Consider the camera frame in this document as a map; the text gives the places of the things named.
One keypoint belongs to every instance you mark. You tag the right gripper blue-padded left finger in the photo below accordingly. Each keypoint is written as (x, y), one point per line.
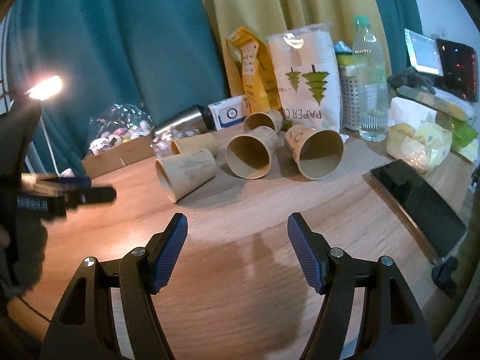
(83, 325)

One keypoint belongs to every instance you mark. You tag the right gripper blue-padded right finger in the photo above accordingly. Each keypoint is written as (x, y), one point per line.
(392, 325)

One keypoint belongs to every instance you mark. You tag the brown paper cup front left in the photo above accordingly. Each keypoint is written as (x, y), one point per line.
(181, 174)

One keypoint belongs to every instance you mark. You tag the brown paper cup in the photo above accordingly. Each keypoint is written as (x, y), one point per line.
(316, 153)
(181, 174)
(249, 155)
(271, 118)
(196, 142)

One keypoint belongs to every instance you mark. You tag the brown paper cup back left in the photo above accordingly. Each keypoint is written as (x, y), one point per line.
(196, 142)

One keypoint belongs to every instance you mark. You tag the brown paper cup right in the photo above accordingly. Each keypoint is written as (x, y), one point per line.
(316, 153)

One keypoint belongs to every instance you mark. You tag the brown paper cup back centre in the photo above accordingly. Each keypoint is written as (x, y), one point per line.
(271, 118)

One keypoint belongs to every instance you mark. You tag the cardboard box with trinkets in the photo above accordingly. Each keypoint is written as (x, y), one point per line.
(116, 158)

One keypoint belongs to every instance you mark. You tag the black tablet on table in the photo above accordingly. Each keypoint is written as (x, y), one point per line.
(433, 219)

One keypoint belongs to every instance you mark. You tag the bright desk lamp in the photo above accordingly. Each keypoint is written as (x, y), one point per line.
(45, 89)

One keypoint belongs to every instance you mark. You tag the crinkled clear plastic bag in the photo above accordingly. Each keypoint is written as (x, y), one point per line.
(119, 124)

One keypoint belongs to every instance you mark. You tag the teal curtain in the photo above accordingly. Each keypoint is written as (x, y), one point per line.
(157, 54)

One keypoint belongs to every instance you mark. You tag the yellow plastic bag of items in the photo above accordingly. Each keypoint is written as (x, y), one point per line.
(423, 148)

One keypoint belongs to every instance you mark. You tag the stainless steel thermos flask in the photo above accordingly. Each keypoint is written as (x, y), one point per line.
(196, 116)

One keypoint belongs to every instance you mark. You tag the green plastic folder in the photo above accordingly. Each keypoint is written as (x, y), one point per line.
(463, 132)

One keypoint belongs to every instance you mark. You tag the small white blue box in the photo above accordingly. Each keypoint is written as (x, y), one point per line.
(229, 112)

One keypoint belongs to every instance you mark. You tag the perforated metal utensil holder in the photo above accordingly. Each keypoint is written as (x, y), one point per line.
(349, 90)

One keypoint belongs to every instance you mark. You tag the yellow paper bag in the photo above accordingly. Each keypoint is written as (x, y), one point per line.
(257, 73)

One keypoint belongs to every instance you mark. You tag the clear plastic water bottle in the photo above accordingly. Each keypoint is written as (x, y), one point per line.
(372, 86)

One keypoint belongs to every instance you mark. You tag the black pc case with lights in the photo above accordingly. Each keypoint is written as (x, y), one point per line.
(459, 69)

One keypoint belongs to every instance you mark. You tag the computer monitor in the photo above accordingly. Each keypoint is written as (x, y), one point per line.
(423, 53)

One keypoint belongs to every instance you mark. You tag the pack of white paper cups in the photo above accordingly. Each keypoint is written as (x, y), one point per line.
(307, 75)

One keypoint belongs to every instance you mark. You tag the yellow curtain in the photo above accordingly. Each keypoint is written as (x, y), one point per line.
(268, 17)

